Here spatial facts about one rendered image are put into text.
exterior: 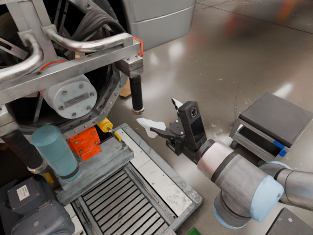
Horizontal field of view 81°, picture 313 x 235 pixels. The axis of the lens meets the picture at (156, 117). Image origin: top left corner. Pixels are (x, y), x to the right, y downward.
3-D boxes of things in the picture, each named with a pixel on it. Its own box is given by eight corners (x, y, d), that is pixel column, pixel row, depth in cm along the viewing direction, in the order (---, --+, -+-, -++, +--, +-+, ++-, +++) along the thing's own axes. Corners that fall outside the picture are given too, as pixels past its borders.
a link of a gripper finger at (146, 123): (134, 137, 54) (165, 144, 52) (132, 123, 50) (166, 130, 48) (138, 129, 56) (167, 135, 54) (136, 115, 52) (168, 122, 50)
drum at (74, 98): (77, 81, 74) (64, 47, 64) (103, 108, 62) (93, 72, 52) (40, 95, 67) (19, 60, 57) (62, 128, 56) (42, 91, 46)
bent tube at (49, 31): (99, 26, 62) (91, -12, 54) (133, 44, 52) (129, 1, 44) (45, 40, 54) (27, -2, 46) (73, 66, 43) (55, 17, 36)
